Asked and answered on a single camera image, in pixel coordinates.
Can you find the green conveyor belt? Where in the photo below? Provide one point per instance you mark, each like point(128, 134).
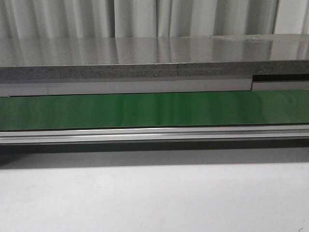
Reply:
point(154, 110)

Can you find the grey panel under bench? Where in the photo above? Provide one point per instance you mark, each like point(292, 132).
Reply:
point(209, 83)

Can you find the grey stone slab bench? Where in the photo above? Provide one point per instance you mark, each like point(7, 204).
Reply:
point(88, 58)

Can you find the white pleated curtain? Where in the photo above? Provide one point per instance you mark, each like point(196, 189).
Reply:
point(23, 19)

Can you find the aluminium conveyor frame rail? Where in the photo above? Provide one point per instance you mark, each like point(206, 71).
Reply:
point(153, 134)

